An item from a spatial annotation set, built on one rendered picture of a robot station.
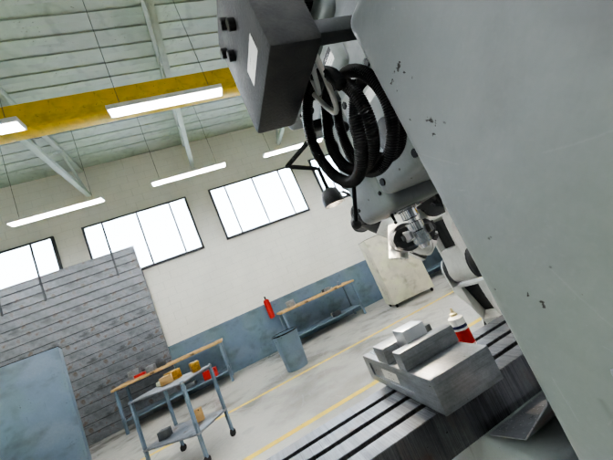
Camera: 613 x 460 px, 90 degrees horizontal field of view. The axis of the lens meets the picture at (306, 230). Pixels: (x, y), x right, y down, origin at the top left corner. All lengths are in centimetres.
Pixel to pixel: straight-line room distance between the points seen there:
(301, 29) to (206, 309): 793
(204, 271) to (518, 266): 808
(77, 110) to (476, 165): 569
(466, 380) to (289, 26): 67
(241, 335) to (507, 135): 801
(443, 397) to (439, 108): 52
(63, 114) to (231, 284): 490
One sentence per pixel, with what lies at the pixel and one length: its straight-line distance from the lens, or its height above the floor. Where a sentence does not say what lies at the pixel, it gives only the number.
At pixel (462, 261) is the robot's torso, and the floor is 104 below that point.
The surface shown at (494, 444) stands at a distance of 78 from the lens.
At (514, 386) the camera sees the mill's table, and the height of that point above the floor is 86.
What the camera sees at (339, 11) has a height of 172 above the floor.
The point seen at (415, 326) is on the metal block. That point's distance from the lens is 80.
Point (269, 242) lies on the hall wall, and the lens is 849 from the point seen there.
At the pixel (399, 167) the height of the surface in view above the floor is 137.
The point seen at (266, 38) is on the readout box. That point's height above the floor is 153.
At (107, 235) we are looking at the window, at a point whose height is 427.
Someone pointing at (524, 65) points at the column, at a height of 133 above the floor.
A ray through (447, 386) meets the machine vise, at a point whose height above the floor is 95.
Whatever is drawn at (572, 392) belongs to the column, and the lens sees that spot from 46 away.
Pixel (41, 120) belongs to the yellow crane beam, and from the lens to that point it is 593.
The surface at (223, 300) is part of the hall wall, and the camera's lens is 822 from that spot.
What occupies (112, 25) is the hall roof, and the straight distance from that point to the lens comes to 663.
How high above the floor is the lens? 123
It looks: 9 degrees up
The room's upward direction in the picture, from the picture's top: 24 degrees counter-clockwise
